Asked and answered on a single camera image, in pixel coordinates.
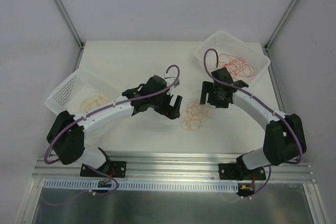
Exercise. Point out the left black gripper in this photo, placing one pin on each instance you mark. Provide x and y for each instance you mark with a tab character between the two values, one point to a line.
169	106

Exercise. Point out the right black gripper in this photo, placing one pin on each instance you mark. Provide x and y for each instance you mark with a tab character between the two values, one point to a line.
213	96

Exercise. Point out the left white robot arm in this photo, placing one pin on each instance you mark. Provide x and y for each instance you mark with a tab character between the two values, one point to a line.
68	133

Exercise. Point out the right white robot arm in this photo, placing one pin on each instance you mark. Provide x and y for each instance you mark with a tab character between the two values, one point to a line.
284	137

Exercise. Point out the right white plastic basket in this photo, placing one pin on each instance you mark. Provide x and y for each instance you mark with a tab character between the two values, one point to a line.
241	61

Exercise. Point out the white plastic basket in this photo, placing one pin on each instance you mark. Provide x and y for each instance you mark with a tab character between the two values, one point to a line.
241	61
81	91

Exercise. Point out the left white plastic basket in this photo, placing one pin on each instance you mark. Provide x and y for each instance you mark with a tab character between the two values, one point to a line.
81	91

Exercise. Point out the aluminium mounting rail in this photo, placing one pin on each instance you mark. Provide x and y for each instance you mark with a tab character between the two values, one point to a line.
199	167

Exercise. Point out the right aluminium frame post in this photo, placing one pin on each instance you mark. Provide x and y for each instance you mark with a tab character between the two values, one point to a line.
281	24

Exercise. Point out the aluminium frame post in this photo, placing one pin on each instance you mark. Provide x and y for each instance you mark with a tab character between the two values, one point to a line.
65	16
281	24

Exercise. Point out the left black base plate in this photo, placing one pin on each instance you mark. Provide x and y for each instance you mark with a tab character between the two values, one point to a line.
117	169

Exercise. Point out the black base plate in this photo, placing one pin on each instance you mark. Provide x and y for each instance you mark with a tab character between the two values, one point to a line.
231	171
117	169

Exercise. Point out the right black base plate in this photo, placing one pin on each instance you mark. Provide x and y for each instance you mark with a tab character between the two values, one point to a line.
231	171

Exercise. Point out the left aluminium frame post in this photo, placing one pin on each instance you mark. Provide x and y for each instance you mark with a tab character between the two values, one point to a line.
65	16

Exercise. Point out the white slotted cable duct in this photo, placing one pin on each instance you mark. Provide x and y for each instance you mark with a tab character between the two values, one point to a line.
140	185

